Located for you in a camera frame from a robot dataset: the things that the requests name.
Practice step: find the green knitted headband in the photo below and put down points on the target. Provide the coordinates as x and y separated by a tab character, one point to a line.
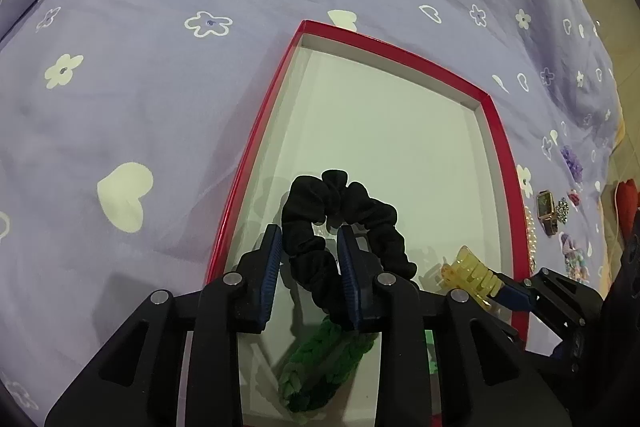
310	357

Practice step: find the red plush object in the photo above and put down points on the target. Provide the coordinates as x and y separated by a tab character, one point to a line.
627	207

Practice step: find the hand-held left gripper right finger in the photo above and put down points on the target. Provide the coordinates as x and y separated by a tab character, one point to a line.
350	287

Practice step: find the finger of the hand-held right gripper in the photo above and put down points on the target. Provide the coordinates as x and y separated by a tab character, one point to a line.
516	298
506	331

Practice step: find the gold watch with green face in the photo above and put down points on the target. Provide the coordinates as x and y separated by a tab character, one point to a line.
546	207

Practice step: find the black scrunchie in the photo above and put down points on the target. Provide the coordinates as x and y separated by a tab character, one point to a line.
372	217

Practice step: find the purple flower hair clip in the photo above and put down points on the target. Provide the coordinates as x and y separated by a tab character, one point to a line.
572	161

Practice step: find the small pink hair clip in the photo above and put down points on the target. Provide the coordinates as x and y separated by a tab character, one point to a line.
573	196

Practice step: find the pastel bead hair accessory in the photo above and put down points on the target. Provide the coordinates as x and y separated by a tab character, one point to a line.
574	257

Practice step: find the silver rhinestone brooch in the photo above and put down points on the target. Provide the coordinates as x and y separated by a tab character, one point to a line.
561	209

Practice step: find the red box with white inside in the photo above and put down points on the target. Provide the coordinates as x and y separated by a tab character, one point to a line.
390	132

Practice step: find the purple flower print bedsheet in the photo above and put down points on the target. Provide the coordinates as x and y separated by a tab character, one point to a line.
200	107

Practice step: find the yellow hair claw clip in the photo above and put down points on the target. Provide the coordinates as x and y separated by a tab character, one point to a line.
475	276

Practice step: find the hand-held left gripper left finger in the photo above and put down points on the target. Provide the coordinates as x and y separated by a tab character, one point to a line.
269	272

